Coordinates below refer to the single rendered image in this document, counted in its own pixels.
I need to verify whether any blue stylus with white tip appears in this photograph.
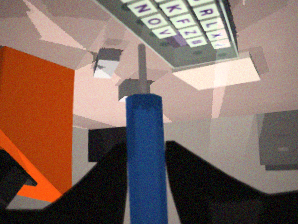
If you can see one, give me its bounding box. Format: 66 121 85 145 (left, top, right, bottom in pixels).
125 43 168 224

